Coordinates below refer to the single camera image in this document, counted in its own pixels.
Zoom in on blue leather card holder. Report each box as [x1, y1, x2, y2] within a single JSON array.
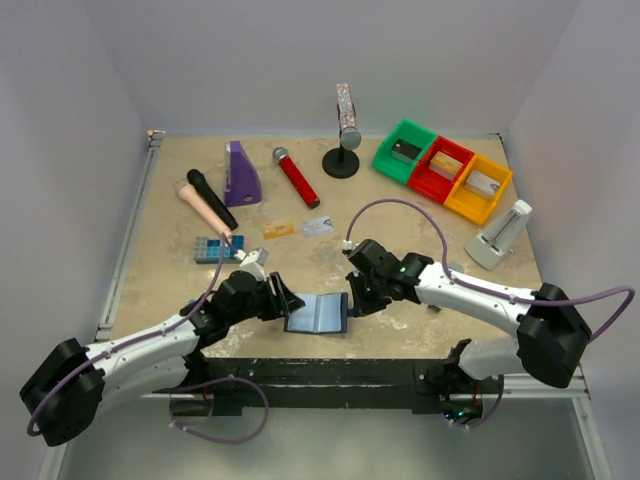
[[284, 292, 351, 335]]

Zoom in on gold VIP card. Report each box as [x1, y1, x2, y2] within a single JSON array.
[[262, 219, 295, 240]]

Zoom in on silver white credit card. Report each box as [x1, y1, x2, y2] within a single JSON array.
[[301, 216, 334, 238]]

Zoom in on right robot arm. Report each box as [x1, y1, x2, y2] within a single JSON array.
[[343, 239, 592, 388]]

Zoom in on dark card in green bin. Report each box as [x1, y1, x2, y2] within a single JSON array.
[[390, 139, 421, 164]]

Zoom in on tan card in red bin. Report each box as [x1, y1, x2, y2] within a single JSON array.
[[429, 152, 463, 180]]

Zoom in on white card in yellow bin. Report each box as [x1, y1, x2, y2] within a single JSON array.
[[465, 170, 501, 199]]

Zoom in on blue grey brick block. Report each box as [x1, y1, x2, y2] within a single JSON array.
[[193, 235, 245, 265]]

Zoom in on purple metronome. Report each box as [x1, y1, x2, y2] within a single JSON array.
[[224, 141, 262, 207]]

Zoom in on red storage bin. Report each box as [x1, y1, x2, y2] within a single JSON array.
[[408, 136, 473, 204]]

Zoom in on white grey metronome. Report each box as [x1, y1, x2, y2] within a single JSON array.
[[465, 200, 532, 271]]

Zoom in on yellow storage bin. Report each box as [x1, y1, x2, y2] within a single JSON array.
[[444, 154, 513, 225]]

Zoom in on black microphone stand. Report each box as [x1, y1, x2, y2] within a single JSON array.
[[322, 146, 360, 179]]

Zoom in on pink microphone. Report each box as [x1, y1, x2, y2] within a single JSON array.
[[175, 181, 232, 239]]

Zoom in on red microphone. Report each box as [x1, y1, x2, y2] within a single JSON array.
[[272, 147, 320, 209]]

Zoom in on black microphone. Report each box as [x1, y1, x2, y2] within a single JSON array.
[[186, 169, 238, 230]]

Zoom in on glitter microphone on stand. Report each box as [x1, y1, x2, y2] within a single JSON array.
[[336, 83, 361, 150]]

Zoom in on green storage bin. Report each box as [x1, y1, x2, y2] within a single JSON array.
[[372, 119, 438, 184]]

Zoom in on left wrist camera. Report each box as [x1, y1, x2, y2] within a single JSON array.
[[239, 248, 268, 281]]

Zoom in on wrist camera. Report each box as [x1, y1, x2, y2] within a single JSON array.
[[239, 248, 268, 281], [342, 240, 359, 256]]

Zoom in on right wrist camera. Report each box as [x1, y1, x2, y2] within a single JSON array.
[[342, 240, 359, 256]]

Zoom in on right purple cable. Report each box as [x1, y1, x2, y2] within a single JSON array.
[[342, 198, 636, 430]]

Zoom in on aluminium left frame rail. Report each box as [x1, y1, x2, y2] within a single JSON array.
[[93, 130, 166, 343]]

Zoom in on aluminium frame rail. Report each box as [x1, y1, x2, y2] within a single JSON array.
[[93, 130, 166, 343], [63, 355, 591, 401]]

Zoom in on aluminium front frame rail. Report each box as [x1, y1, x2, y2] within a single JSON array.
[[63, 355, 591, 401]]

